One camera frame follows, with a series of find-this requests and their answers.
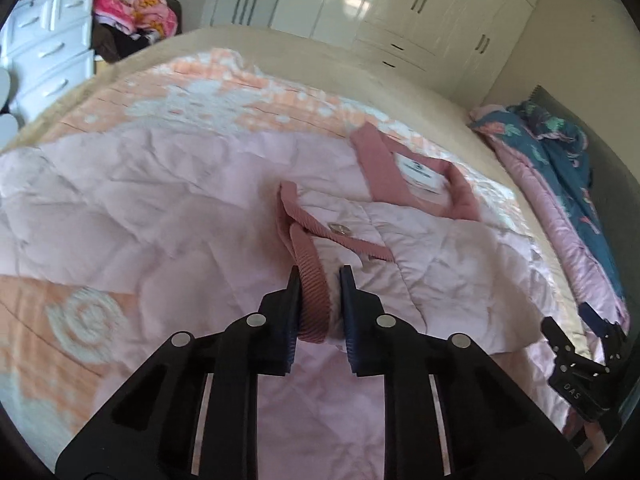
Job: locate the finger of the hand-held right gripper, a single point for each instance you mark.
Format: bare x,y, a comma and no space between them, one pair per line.
612,340
565,355

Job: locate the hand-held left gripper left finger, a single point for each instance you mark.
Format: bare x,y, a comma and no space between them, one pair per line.
292,310

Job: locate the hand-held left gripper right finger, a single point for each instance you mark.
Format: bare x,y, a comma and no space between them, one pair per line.
349,310

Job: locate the pink quilted jacket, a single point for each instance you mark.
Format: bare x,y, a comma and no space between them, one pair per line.
200,210

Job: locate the pile of dark clothes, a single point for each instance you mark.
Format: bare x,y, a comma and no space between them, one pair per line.
112,42

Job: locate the grey headboard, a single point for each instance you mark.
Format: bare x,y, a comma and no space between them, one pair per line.
615,200

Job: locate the blue floral quilt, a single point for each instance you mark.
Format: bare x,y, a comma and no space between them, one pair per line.
555,160

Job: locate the orange printed blanket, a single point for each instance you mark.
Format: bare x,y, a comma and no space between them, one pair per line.
225,85

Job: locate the bed with beige sheet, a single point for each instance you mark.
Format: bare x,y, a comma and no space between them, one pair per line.
325,55

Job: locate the beige bin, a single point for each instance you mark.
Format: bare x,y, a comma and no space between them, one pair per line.
100,66

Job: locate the white wardrobe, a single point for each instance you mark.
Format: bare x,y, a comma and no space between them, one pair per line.
425,5

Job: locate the pink cartoon blanket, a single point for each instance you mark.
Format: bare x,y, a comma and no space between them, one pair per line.
150,15

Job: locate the white rounded panel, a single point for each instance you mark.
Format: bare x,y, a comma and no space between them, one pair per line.
6,127
4,87

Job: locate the white chest of drawers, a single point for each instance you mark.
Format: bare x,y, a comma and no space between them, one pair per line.
45,50

